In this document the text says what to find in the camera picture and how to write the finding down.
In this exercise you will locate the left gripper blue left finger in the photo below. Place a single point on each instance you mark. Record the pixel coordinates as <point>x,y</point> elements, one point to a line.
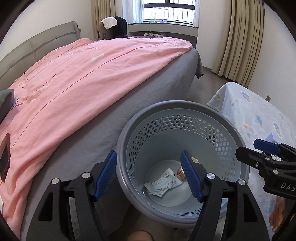
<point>52,218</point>

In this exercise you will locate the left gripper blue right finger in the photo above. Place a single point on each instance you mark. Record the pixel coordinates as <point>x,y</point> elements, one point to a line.
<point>244,220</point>

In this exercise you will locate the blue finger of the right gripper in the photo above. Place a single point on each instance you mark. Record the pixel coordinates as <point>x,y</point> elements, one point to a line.
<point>266,147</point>
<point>253,159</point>

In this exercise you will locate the wet wipes packet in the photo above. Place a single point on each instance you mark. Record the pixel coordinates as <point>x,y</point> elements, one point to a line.
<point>168,180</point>

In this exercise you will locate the purple cardboard box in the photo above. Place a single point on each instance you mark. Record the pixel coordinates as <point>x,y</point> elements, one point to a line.
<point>273,138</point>

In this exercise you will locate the grey perforated trash basket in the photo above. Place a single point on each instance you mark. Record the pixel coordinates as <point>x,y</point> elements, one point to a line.
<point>165,152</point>

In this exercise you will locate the person right hand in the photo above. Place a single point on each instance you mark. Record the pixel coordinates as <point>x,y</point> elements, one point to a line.
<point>276,217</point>

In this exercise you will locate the right beige curtain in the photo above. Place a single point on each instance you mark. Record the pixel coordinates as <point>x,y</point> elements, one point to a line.
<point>241,41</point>

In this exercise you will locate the beige curtain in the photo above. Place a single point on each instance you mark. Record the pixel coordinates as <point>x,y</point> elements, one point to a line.
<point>101,9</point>
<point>241,41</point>

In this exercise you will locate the pink bed quilt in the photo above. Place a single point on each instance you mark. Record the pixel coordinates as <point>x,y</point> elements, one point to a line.
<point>62,92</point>

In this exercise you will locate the grey pillow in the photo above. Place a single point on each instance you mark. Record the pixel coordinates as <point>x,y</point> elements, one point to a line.
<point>6,102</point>

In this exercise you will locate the grey headboard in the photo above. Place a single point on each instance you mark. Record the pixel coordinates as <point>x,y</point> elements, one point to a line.
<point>20,59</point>

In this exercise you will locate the window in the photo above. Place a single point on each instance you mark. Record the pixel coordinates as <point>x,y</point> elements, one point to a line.
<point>179,11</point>

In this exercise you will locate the chair with clothes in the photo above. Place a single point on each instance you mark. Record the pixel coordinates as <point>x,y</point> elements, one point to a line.
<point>112,27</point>

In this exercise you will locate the left beige curtain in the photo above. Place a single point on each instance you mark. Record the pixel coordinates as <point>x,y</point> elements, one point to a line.
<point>101,9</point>

